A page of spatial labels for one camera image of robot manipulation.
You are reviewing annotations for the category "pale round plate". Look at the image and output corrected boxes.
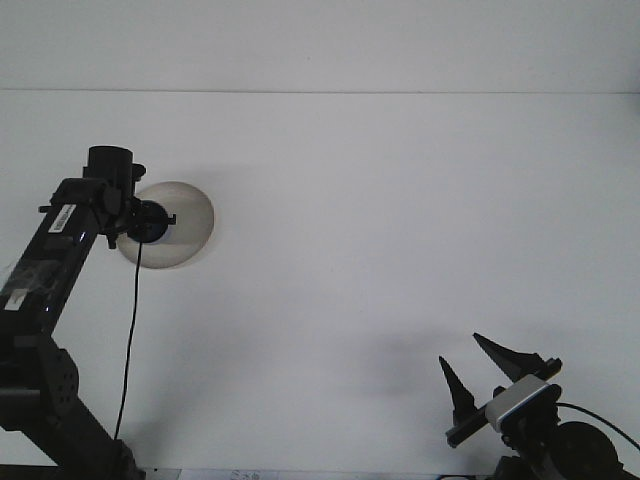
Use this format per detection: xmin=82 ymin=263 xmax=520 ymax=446
xmin=117 ymin=180 xmax=217 ymax=271

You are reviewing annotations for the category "grey camera box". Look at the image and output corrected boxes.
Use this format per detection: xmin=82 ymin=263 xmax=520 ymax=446
xmin=485 ymin=375 xmax=561 ymax=433

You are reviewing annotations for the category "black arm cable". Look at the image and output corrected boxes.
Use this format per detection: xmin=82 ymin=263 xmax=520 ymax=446
xmin=113 ymin=238 xmax=145 ymax=442
xmin=554 ymin=401 xmax=640 ymax=451

